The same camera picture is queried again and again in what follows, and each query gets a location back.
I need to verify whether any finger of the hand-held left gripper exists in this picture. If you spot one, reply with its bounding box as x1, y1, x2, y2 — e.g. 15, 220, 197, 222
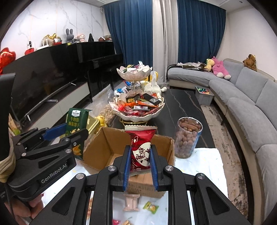
12, 123, 68, 150
16, 129, 90, 165

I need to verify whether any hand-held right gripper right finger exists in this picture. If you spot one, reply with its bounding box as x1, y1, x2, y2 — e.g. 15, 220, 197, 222
150, 144, 251, 225

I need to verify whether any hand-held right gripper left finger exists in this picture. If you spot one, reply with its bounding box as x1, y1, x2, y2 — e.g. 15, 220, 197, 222
28, 145, 133, 225

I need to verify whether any dark green biscuit packet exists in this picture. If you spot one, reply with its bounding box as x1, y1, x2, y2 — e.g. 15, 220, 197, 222
65, 107, 92, 161

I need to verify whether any red snack packet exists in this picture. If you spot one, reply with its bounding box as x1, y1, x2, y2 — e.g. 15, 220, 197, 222
124, 125, 158, 173

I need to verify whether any brown cardboard box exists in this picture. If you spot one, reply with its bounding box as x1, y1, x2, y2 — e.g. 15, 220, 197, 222
83, 127, 175, 199

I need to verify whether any green candy packet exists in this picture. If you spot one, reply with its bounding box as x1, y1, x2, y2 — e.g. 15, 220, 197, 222
143, 201, 159, 214

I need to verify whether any pile of wrapped snacks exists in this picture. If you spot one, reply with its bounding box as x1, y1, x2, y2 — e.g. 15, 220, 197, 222
120, 61, 150, 74
115, 81, 163, 116

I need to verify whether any person's left hand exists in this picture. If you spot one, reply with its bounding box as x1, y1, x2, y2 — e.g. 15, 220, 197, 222
3, 193, 44, 220

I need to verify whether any gold-lid candy jar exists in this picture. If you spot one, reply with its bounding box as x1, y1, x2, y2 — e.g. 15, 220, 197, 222
85, 115, 106, 134

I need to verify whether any beige snack packet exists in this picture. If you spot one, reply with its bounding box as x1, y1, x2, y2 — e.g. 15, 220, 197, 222
123, 193, 140, 212

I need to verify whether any grey television cabinet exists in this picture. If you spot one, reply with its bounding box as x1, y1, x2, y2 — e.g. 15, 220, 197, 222
13, 82, 92, 132

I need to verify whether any printed paper bag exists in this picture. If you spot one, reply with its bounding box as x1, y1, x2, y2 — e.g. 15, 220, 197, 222
8, 114, 22, 136

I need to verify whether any clear jar of nuts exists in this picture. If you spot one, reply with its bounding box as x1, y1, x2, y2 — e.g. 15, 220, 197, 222
174, 117, 203, 159

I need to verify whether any white two-tier bowl stand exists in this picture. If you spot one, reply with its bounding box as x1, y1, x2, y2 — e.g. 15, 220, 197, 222
109, 64, 165, 128

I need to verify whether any light blue blanket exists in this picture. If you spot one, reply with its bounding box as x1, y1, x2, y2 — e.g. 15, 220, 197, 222
41, 147, 229, 225

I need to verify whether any orange snack packet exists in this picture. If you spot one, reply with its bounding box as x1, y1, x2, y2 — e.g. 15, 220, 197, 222
88, 195, 94, 221

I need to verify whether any black flat television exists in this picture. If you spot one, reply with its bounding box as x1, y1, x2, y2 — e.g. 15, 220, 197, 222
1, 44, 90, 123

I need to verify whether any black upright piano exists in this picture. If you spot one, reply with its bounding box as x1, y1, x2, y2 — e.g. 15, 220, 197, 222
71, 41, 124, 103

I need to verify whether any mottled grey rug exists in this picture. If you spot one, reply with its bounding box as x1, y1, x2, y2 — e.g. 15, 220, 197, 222
200, 103, 251, 217

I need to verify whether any red heart foil balloon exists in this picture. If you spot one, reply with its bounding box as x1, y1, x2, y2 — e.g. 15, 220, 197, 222
0, 48, 16, 75

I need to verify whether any grey storage bin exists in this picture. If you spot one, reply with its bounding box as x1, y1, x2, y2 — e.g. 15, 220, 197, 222
195, 86, 215, 106

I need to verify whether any gold foil ornament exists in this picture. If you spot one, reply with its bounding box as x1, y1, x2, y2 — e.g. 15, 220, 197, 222
46, 33, 63, 45

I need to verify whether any grey bunny plush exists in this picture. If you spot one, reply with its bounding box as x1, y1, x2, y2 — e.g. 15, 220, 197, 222
65, 28, 75, 44

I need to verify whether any dark crumpled cloth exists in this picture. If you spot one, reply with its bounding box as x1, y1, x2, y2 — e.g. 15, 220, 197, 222
177, 62, 206, 70

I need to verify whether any grey sectional sofa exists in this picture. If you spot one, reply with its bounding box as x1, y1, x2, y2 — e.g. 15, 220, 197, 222
168, 58, 277, 217

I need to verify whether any yellow green plush toy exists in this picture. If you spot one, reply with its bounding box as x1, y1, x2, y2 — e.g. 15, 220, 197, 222
204, 58, 213, 72

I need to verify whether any blue curtain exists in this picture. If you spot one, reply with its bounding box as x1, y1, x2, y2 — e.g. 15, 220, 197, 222
103, 0, 156, 67
177, 0, 226, 70

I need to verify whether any pink plush toy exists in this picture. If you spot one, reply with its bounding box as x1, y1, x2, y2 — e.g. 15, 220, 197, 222
212, 56, 231, 79

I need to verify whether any white sheer curtain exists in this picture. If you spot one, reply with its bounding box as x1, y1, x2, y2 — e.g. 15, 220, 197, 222
153, 0, 178, 83

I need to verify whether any brown plush toy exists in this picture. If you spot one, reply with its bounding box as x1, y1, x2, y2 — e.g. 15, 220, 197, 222
242, 54, 257, 72

